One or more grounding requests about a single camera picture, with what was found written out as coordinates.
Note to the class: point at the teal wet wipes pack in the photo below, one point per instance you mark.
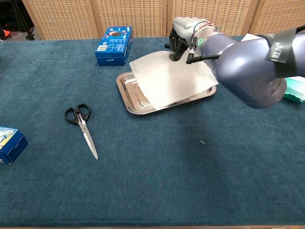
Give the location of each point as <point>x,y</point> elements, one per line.
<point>295,91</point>

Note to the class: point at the white paper sheet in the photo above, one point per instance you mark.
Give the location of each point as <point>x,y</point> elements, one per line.
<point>174,78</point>

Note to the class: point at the black tripod stand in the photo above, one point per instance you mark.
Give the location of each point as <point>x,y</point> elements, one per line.
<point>26,21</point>

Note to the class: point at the dark teal table cloth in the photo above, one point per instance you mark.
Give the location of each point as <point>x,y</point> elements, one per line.
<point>152,133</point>

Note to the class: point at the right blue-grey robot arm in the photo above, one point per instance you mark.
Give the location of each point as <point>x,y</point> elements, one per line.
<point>252,66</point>

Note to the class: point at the wicker folding screen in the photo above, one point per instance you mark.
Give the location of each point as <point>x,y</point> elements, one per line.
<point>152,16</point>

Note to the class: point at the blue Oreo cookie box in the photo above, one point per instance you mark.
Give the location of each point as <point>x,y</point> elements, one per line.
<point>114,46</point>

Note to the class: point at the silver-white metal tray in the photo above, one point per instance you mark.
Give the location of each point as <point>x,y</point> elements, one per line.
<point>135,95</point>

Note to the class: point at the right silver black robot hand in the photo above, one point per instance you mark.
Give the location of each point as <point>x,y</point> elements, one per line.
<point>188,35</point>

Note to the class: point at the long colourful cookie box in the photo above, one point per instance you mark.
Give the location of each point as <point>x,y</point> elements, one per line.
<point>10,146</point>

